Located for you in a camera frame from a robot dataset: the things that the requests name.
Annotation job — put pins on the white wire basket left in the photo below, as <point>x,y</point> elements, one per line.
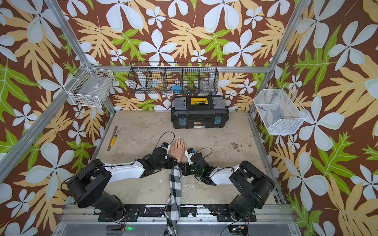
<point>90,86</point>

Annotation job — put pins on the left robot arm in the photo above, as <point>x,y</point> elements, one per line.
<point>88,187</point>

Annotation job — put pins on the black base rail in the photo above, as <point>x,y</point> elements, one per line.
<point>135,213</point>

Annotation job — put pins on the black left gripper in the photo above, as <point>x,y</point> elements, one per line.
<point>172,163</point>

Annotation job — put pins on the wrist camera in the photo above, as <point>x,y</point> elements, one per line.
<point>166,147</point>
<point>189,153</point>

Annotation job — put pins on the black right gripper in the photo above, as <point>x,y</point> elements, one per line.
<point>185,170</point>

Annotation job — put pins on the mannequin hand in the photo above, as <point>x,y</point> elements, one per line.
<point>178,149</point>

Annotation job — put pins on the plaid sleeved mannequin forearm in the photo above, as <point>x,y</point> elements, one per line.
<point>173,200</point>

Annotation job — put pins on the white mesh basket right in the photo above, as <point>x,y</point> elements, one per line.
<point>280,110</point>

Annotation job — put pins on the black wire basket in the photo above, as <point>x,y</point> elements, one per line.
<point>195,78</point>

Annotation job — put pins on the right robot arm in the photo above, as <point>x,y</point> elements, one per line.
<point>253,185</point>

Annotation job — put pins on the black toolbox yellow handle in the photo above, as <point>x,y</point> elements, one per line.
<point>199,112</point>

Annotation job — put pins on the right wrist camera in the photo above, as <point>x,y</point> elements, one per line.
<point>189,153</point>

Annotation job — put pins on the blue object in basket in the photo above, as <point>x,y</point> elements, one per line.
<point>176,88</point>

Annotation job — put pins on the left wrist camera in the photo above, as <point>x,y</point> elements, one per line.
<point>166,147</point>

